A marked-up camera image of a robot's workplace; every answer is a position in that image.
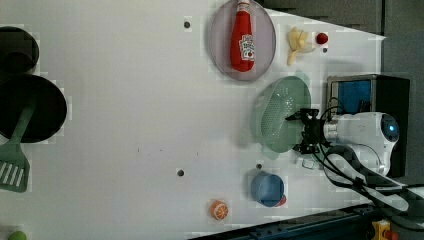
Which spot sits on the blue bowl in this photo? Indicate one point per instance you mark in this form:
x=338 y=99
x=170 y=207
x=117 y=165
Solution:
x=267 y=189

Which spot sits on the red ketchup bottle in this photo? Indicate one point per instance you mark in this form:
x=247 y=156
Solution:
x=242 y=48

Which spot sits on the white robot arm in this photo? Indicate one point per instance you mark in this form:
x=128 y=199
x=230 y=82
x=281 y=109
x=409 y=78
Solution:
x=355 y=151

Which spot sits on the grey round plate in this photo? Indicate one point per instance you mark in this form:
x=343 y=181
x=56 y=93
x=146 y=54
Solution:
x=264 y=38

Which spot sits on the green slotted spatula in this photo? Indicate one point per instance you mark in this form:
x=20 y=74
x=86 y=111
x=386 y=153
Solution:
x=15 y=167

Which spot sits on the green toy fruit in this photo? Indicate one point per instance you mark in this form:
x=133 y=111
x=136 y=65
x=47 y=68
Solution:
x=17 y=235

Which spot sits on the toy strawberry near banana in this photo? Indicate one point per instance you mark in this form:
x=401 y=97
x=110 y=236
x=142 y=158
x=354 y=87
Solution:
x=321 y=38

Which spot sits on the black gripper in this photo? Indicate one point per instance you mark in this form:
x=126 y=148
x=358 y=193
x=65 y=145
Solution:
x=312 y=133

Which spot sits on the black toaster oven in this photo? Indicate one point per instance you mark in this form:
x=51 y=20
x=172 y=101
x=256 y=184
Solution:
x=366 y=96

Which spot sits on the toy strawberry beside bowl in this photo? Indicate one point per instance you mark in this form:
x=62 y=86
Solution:
x=282 y=201

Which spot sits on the green plastic strainer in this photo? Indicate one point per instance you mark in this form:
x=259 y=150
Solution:
x=279 y=100

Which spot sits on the toy orange slice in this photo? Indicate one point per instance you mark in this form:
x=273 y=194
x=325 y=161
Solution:
x=219 y=210

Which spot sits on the peeled toy banana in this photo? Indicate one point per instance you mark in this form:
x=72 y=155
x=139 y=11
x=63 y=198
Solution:
x=298 y=43

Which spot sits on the small black cylinder container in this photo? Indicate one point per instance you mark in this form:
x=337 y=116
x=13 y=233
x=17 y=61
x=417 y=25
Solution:
x=19 y=51

